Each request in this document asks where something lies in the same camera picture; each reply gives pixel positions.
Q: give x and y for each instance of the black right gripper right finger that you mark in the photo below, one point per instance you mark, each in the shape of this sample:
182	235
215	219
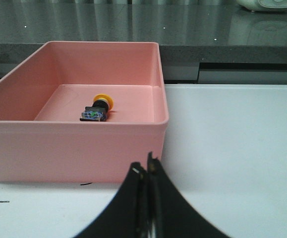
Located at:
171	215

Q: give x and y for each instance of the dark stone counter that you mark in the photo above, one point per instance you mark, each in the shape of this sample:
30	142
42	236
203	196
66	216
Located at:
202	41

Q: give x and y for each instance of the yellow mushroom push button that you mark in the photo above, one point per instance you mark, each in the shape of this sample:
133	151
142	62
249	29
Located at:
100	109

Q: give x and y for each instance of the pink plastic bin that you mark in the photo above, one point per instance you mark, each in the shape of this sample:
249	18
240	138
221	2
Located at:
41	100

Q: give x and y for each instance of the white appliance on counter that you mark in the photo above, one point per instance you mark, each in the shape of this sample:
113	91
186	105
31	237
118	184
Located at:
264	5

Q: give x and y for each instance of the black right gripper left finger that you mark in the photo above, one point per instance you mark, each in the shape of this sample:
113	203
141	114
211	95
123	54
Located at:
126	216

